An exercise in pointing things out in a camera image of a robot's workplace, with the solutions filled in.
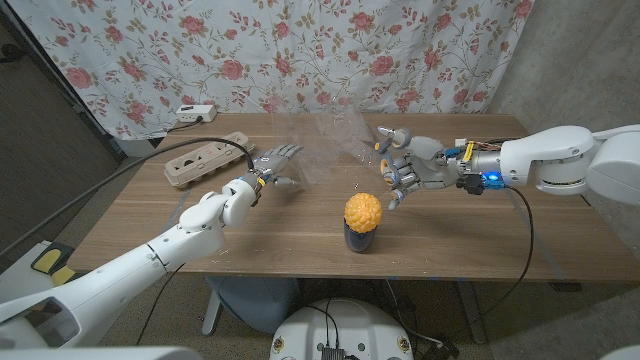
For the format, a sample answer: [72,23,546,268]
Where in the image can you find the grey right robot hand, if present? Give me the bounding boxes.
[374,125,461,211]

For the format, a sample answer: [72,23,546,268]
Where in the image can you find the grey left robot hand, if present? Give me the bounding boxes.
[249,143,305,192]

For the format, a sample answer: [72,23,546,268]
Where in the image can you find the orange grey handled scissors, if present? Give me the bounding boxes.
[374,126,413,190]

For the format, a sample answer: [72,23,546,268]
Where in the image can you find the transparent cling film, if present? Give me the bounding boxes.
[269,97,396,194]

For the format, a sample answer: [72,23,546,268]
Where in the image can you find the beige egg carton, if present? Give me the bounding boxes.
[164,131,257,188]

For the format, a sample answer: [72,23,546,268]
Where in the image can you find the bumpy orange ball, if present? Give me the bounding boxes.
[343,192,383,234]

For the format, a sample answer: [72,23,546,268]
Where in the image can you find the white power strip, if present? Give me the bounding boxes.
[175,104,218,124]

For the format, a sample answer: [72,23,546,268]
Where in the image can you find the dark cup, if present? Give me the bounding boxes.
[342,219,377,254]

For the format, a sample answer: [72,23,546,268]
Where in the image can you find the floral rose curtain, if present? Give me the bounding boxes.
[7,0,536,141]

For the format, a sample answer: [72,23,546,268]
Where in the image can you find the blue grey stool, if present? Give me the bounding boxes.
[204,276,301,335]

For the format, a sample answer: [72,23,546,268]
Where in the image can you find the grey table leg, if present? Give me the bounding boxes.
[455,280,487,345]

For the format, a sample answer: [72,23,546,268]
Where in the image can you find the white table leg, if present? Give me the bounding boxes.
[201,288,221,336]

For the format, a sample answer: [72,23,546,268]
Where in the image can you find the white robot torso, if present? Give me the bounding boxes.
[269,298,415,360]

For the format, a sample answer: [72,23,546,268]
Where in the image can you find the black power adapter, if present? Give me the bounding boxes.
[422,339,461,360]

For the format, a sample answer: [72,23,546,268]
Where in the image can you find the yellow black foot pedal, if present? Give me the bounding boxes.
[29,241,77,287]

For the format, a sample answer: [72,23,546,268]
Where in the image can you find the white robot body rim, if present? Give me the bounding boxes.
[0,346,204,360]

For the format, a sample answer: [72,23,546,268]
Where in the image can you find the white floor platform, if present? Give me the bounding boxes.
[0,239,66,301]

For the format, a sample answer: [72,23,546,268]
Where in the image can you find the black power strip cord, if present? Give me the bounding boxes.
[167,116,205,134]

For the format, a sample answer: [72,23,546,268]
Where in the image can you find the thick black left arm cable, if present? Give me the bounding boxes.
[0,138,256,257]

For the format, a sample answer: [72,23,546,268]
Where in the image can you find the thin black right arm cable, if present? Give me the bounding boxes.
[449,185,536,341]

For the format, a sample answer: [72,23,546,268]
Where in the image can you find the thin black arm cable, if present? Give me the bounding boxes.
[449,185,536,341]
[135,263,186,346]

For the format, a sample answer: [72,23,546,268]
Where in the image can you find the black partition frame post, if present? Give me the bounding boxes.
[0,7,126,162]

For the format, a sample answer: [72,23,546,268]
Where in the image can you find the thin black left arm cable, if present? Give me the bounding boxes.
[135,263,186,346]

